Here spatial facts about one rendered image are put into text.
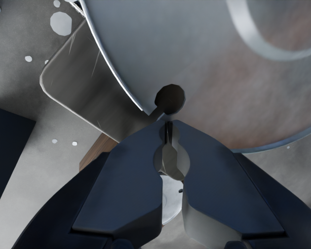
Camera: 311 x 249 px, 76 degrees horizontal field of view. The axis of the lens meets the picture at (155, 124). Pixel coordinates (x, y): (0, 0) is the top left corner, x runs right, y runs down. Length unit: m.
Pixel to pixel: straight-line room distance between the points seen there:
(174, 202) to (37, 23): 0.85
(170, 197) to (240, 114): 0.68
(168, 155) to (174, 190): 0.65
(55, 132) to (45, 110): 0.11
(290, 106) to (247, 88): 0.05
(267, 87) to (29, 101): 0.91
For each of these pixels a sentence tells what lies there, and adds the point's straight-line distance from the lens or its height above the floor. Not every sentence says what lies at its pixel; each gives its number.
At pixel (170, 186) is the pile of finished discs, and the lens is 0.79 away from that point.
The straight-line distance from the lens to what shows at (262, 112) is 0.19.
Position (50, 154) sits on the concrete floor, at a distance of 1.10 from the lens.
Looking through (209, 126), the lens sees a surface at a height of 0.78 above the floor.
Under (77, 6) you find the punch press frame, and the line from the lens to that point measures 0.72.
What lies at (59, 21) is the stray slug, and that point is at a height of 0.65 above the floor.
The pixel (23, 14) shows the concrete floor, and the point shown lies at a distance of 0.92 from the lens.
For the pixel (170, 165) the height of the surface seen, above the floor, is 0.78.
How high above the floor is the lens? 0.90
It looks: 58 degrees down
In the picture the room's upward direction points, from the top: 146 degrees clockwise
